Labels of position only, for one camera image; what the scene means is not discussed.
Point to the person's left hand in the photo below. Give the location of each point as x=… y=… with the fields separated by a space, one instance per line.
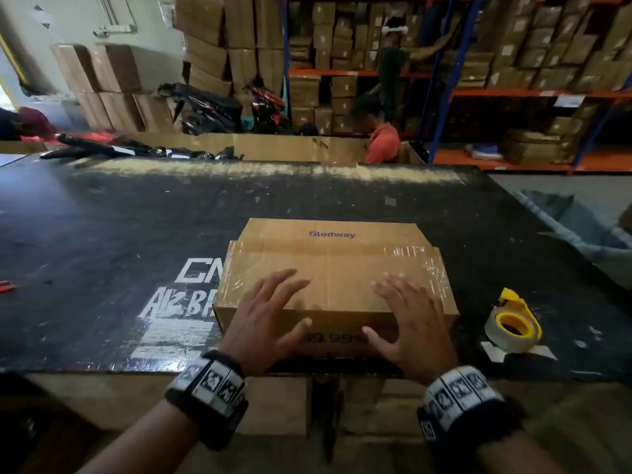
x=256 y=330

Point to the black wrist band with markers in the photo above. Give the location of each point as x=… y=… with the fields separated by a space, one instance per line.
x=464 y=404
x=212 y=389

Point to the blue and white bundle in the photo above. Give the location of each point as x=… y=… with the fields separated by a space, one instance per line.
x=486 y=151

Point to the person's left forearm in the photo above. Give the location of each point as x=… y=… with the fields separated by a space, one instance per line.
x=143 y=446

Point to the long low cardboard partition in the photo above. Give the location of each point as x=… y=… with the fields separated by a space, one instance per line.
x=276 y=148

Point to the red cutter tool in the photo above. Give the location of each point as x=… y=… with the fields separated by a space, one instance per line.
x=6 y=286

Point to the stack of large cardboard boxes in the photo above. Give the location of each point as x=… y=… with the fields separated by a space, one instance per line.
x=113 y=88

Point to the taped brown cardboard box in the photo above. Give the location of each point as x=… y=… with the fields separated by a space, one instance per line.
x=335 y=261

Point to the white tape scraps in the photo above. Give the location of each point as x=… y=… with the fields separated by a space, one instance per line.
x=493 y=351

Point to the pile of brown cardboard cartons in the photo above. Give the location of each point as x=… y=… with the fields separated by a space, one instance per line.
x=232 y=39

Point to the white head-worn device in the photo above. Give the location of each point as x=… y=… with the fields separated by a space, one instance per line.
x=395 y=30

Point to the person's right middle finger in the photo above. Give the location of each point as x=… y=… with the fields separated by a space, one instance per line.
x=402 y=290

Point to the person's right hand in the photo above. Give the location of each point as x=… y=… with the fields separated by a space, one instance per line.
x=419 y=340

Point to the person's left middle finger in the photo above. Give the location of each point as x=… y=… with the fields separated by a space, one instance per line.
x=279 y=286

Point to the person's right thumb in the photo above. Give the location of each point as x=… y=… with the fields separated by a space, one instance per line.
x=377 y=341

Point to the person's right forearm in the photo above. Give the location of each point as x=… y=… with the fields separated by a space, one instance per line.
x=518 y=456

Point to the white paper shelf label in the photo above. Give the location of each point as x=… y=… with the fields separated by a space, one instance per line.
x=569 y=101

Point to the brown cardboard panel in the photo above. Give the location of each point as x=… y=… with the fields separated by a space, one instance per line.
x=148 y=402

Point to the blue and orange storage rack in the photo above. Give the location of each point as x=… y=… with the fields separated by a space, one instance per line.
x=454 y=73

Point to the person's left little finger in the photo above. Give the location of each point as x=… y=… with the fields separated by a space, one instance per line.
x=241 y=303

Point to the red and black motorbike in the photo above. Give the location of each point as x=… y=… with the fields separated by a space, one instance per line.
x=266 y=106

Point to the person's left thumb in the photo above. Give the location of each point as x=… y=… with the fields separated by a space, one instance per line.
x=296 y=335

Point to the black plastic wrapped bundles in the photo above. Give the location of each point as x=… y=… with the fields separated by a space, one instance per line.
x=128 y=149

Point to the yellow tape dispenser with roll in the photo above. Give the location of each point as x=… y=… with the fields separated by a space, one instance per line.
x=513 y=323

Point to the blue-grey woven sack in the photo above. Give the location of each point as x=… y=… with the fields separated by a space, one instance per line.
x=582 y=231

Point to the person's right little finger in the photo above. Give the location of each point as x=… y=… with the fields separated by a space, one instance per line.
x=440 y=310

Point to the rows of small cardboard boxes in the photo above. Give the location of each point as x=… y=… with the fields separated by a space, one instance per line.
x=548 y=44

